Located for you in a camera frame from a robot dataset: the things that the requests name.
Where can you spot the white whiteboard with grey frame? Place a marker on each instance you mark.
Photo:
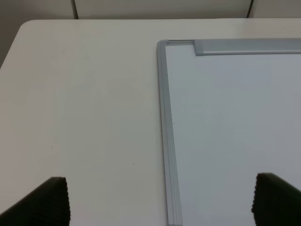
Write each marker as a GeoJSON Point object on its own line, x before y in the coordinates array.
{"type": "Point", "coordinates": [225, 119]}

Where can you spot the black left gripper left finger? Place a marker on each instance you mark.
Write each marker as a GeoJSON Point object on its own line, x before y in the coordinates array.
{"type": "Point", "coordinates": [47, 205]}

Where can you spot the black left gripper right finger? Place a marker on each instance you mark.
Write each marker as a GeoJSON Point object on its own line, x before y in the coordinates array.
{"type": "Point", "coordinates": [276, 202]}

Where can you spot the grey whiteboard marker tray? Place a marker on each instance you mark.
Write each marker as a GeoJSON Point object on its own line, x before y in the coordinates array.
{"type": "Point", "coordinates": [212, 47]}

